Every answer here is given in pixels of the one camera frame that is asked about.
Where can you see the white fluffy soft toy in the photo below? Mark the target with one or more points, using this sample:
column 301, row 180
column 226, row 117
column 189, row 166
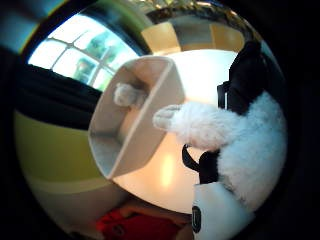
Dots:
column 253, row 150

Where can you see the white open box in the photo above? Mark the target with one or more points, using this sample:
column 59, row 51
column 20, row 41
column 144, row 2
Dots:
column 133, row 133

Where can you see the small white fluffy toy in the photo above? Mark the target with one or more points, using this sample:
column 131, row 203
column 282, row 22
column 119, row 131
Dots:
column 126, row 95

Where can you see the window with white bars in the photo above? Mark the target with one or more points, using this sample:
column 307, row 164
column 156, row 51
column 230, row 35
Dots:
column 83, row 50

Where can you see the black sofa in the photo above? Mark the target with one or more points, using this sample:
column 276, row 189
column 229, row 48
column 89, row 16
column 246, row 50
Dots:
column 53, row 96

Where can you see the wooden wall cabinet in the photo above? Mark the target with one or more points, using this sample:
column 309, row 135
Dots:
column 163, row 36

